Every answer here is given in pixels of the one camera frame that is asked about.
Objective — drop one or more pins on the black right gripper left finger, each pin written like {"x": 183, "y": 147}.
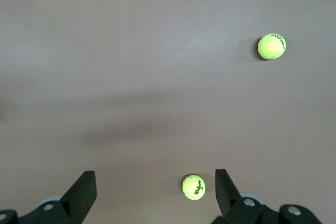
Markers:
{"x": 57, "y": 211}

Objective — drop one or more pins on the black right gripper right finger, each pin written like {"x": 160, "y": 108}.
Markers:
{"x": 244, "y": 213}

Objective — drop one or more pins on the yellow tennis ball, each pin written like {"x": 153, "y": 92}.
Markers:
{"x": 193, "y": 186}
{"x": 271, "y": 46}

